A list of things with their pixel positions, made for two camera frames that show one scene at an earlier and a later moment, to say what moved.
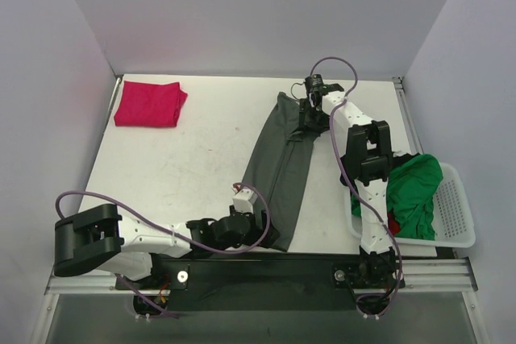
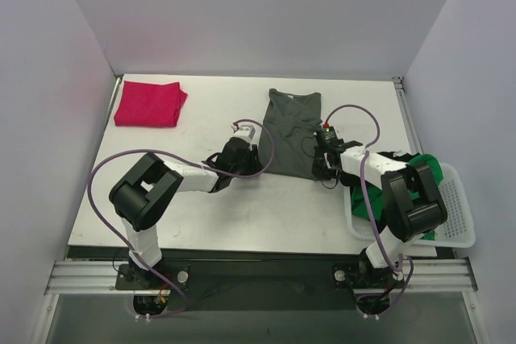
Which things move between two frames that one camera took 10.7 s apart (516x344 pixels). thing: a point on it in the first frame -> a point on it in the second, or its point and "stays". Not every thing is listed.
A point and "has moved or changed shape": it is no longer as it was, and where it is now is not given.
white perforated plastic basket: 453,226 stays
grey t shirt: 276,170 has moved or changed shape
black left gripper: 263,225 -> 250,157
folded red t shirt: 150,105 stays
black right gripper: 305,114 -> 318,163
